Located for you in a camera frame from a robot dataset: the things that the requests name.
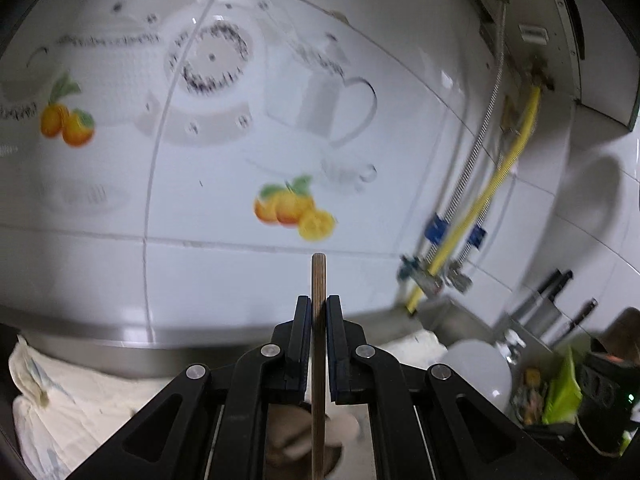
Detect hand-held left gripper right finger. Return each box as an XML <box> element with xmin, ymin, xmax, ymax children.
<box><xmin>325</xmin><ymin>295</ymin><xmax>576</xmax><ymax>480</ymax></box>

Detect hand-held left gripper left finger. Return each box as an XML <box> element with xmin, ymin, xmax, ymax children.
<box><xmin>65</xmin><ymin>295</ymin><xmax>313</xmax><ymax>480</ymax></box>

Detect single wooden chopstick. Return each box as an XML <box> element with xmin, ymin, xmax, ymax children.
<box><xmin>310</xmin><ymin>253</ymin><xmax>329</xmax><ymax>480</ymax></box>

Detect white rice paddle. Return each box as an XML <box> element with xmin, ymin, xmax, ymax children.
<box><xmin>440</xmin><ymin>339</ymin><xmax>514</xmax><ymax>412</ymax></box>

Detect black utensil holder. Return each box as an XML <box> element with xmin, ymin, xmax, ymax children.
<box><xmin>264</xmin><ymin>402</ymin><xmax>347</xmax><ymax>480</ymax></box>

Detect green plastic rack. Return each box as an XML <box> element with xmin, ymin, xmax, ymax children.
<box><xmin>541</xmin><ymin>347</ymin><xmax>584</xmax><ymax>426</ymax></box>

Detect metal water valve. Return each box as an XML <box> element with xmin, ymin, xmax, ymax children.
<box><xmin>445</xmin><ymin>265</ymin><xmax>474</xmax><ymax>293</ymax></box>
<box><xmin>398</xmin><ymin>255</ymin><xmax>443</xmax><ymax>296</ymax></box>

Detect white quilted printed cloth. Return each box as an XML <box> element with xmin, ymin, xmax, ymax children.
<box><xmin>7</xmin><ymin>330</ymin><xmax>447</xmax><ymax>480</ymax></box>

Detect black handled kitchen knife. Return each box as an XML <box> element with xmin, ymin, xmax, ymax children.
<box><xmin>514</xmin><ymin>270</ymin><xmax>574</xmax><ymax>333</ymax></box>
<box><xmin>551</xmin><ymin>298</ymin><xmax>599</xmax><ymax>347</ymax></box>

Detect braided metal hose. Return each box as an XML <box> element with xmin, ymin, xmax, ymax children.
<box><xmin>452</xmin><ymin>110</ymin><xmax>521</xmax><ymax>281</ymax></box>
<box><xmin>425</xmin><ymin>0</ymin><xmax>507</xmax><ymax>261</ymax></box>

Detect yellow gas hose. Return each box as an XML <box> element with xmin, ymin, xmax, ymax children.
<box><xmin>407</xmin><ymin>85</ymin><xmax>543</xmax><ymax>313</ymax></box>

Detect wall water heater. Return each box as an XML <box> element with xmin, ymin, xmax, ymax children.
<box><xmin>462</xmin><ymin>0</ymin><xmax>640</xmax><ymax>132</ymax></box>

